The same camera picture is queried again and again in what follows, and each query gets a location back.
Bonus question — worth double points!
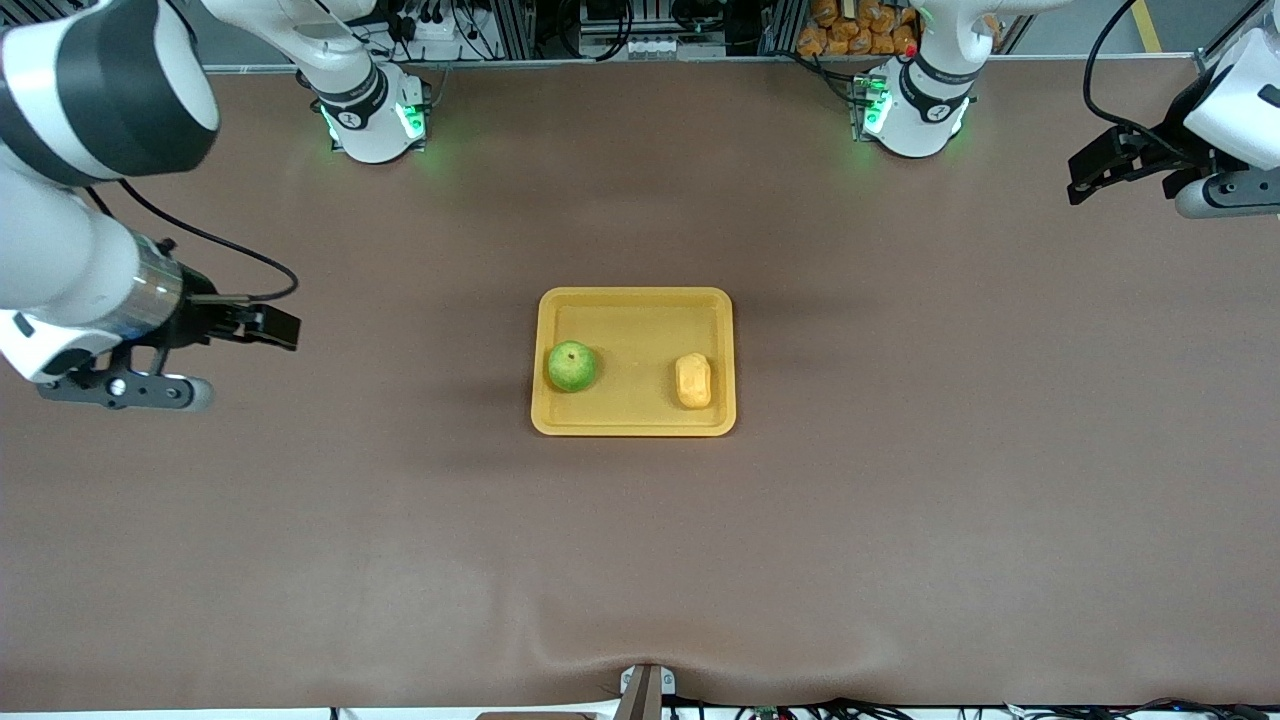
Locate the green apple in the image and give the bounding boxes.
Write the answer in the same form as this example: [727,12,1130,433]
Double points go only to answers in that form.
[546,340,600,394]

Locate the yellow potato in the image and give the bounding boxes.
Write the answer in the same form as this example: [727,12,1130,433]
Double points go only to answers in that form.
[674,352,714,410]

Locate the yellow plastic tray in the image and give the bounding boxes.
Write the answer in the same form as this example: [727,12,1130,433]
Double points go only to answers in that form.
[531,287,738,438]

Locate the bag of orange bread rolls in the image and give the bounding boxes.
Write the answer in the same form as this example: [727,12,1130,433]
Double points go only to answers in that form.
[796,0,923,57]

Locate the white power strip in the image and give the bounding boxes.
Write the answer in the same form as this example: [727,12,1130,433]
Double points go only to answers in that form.
[395,10,483,63]

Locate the table cover mat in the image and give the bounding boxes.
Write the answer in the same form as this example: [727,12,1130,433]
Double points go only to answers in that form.
[0,55,1280,713]

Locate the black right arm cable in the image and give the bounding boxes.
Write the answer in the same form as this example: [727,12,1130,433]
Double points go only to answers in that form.
[85,178,300,303]

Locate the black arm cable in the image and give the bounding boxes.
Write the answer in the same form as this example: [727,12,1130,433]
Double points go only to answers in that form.
[1083,0,1216,151]
[85,178,300,303]

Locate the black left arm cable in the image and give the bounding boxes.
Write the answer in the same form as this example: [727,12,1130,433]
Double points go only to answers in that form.
[1083,0,1216,151]

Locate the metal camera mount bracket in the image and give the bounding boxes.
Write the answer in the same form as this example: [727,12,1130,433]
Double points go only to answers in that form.
[619,663,677,720]

